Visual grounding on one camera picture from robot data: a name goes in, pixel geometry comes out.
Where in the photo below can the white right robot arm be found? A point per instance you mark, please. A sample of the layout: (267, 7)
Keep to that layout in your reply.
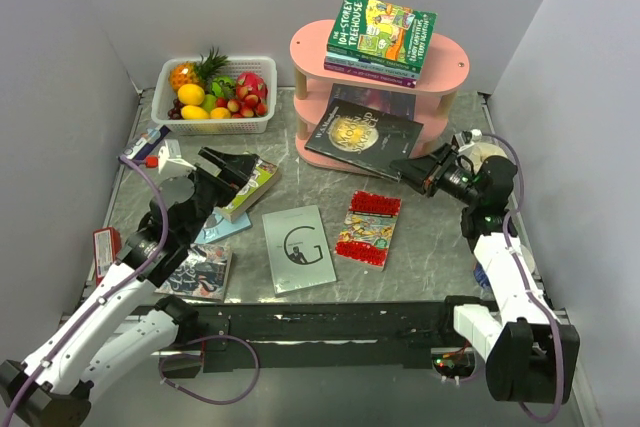
(529, 355)

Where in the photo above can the grey thin booklet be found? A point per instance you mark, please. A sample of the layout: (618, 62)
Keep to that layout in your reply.
(298, 251)

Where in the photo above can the black Moon and Sixpence book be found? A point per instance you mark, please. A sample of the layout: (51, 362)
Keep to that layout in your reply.
(364, 138)

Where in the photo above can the light blue cat book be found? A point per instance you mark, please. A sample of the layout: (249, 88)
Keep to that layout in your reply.
(217, 228)

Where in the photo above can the pink dragon fruit toy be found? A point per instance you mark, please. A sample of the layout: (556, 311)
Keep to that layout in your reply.
(249, 83)

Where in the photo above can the pink three-tier shelf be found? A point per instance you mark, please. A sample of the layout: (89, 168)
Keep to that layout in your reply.
(445, 69)

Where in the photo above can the green 104-storey treehouse book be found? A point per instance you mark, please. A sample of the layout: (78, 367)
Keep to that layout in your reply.
(382, 33)

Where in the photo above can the orange toy fruit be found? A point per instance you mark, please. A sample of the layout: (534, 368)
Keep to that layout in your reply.
(191, 94)

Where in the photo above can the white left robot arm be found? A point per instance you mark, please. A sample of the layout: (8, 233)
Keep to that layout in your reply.
(57, 384)

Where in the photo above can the toy pineapple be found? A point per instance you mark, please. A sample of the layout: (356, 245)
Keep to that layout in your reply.
(197, 72)

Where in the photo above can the purple 117-storey treehouse book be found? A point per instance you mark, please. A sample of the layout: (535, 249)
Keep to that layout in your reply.
(388, 79)

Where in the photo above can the floral Little Women book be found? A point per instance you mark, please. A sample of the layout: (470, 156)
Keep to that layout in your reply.
(203, 275)

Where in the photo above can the red box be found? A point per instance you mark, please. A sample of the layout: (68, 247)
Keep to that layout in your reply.
(106, 245)

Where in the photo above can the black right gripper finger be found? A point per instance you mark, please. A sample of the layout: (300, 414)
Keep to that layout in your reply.
(426, 163)
(416, 178)

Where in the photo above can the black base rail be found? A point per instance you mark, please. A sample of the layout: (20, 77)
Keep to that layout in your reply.
(299, 335)

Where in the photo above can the lime green comic book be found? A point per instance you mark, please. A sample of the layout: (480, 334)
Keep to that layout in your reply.
(263, 177)

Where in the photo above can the red book under green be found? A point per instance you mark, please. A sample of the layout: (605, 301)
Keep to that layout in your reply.
(368, 229)

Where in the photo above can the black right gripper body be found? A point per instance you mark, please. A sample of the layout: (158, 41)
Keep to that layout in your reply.
(440, 174)

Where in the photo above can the yellow mango toy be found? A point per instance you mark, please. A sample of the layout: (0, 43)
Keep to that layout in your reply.
(193, 112)

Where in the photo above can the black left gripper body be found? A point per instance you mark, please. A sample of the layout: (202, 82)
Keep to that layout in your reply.
(213, 189)

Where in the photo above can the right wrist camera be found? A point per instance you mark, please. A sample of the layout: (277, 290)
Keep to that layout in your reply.
(463, 141)

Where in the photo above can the light blue 143-storey treehouse book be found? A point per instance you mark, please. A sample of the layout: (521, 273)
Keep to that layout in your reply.
(354, 64)

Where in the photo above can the white plastic fruit basket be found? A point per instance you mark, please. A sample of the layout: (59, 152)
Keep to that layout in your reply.
(228, 114)

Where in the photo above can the beige paper roll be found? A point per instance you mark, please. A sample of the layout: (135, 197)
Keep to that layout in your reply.
(481, 151)

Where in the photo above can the purple white toothpaste box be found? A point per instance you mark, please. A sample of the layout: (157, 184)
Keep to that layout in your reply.
(144, 143)

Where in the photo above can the blue wrapped tissue roll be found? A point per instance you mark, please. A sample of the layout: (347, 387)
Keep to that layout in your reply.
(482, 278)

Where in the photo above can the dark purple book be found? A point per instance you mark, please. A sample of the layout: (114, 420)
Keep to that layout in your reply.
(394, 103)

